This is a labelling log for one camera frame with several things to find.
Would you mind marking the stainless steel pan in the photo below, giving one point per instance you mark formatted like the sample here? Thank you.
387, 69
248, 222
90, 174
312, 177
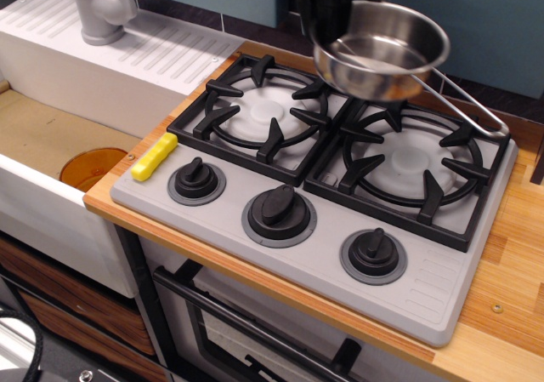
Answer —
386, 53

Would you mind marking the black left burner grate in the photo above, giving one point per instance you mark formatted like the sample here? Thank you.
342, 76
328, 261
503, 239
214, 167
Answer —
271, 119

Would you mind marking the yellow toy fry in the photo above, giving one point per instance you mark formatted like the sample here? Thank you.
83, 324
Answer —
151, 160

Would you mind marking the orange plastic plate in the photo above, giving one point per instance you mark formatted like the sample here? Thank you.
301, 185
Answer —
86, 169

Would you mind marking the black middle stove knob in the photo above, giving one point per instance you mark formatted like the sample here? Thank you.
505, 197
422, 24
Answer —
279, 218

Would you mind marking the black right stove knob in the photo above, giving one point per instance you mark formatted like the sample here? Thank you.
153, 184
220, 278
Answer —
373, 257

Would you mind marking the black right burner grate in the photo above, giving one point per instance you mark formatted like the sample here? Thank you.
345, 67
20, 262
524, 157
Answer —
419, 170

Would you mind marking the grey toy stove top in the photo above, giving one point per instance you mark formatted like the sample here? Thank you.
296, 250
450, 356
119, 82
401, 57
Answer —
424, 303

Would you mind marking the teal right wall cabinet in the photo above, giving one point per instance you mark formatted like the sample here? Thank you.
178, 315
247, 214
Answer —
493, 42

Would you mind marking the grey toy faucet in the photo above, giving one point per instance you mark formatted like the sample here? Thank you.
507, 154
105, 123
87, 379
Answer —
103, 20

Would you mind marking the black stove knob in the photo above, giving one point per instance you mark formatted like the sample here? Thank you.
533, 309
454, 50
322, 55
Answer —
279, 218
373, 257
196, 183

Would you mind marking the oven door with black handle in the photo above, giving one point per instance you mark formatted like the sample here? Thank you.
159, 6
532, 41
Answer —
243, 347

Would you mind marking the black burner grate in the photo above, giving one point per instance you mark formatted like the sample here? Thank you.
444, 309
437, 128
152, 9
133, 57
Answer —
271, 119
419, 170

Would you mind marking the black left stove knob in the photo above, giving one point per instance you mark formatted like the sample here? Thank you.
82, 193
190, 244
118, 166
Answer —
196, 183

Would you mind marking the white toy sink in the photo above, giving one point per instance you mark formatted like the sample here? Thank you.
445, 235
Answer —
61, 97

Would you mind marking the wooden drawer front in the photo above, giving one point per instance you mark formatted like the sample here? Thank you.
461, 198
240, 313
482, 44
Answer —
81, 311

